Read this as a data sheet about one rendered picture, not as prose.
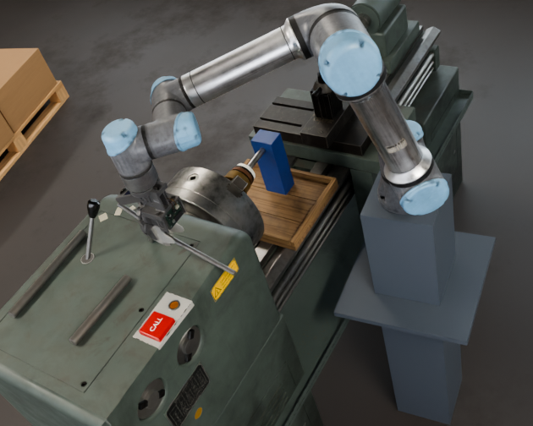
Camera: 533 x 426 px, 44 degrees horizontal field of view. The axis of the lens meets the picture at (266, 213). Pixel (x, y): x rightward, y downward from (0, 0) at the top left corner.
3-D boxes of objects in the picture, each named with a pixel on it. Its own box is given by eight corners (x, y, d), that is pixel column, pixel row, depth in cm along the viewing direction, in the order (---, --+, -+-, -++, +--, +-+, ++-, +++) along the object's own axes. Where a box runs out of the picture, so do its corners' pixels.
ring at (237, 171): (236, 186, 195) (252, 166, 200) (211, 180, 200) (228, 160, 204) (244, 208, 201) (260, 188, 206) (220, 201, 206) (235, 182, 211)
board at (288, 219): (296, 251, 207) (293, 243, 205) (205, 224, 225) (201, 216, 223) (338, 186, 223) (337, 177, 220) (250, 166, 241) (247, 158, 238)
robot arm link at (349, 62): (437, 167, 168) (349, -4, 132) (460, 206, 157) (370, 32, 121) (395, 189, 170) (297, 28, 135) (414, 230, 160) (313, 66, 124)
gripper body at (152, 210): (168, 236, 150) (150, 199, 141) (140, 227, 154) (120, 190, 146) (188, 212, 154) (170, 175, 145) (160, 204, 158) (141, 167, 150)
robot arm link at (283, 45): (339, -25, 141) (138, 76, 149) (353, -2, 133) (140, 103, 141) (356, 20, 148) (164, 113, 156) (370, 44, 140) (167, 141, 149)
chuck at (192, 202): (255, 283, 194) (222, 208, 172) (173, 258, 210) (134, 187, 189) (261, 275, 195) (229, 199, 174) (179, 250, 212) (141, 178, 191)
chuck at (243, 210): (261, 275, 195) (229, 199, 174) (179, 250, 212) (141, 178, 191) (276, 253, 200) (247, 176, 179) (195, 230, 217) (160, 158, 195)
